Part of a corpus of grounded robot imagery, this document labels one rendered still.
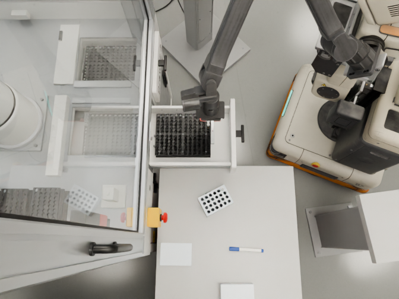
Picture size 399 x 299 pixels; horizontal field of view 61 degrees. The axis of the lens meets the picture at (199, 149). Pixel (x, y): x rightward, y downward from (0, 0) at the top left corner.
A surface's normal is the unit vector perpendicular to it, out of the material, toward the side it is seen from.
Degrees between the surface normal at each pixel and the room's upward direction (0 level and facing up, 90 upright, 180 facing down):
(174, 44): 5
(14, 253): 90
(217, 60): 44
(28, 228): 90
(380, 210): 0
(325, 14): 56
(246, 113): 0
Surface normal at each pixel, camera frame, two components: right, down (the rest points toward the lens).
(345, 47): 0.14, 0.62
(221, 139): -0.01, -0.25
